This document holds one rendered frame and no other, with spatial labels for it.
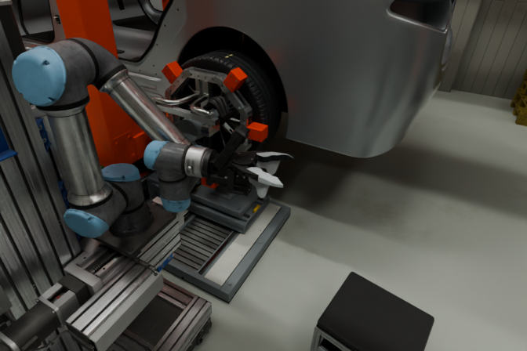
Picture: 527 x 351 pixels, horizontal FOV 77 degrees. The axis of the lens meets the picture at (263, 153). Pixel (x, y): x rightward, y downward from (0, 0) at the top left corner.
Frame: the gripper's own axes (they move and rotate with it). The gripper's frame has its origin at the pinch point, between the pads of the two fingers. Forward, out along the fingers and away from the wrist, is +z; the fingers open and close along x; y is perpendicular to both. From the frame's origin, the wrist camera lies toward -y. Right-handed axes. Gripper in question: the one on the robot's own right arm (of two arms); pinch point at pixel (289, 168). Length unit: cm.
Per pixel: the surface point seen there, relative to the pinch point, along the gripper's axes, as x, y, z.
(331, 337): -33, 90, 22
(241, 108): -89, 14, -36
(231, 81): -89, 0, -42
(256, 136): -89, 28, -28
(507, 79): -462, 34, 244
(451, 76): -463, 37, 171
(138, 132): -102, 41, -105
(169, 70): -99, 1, -80
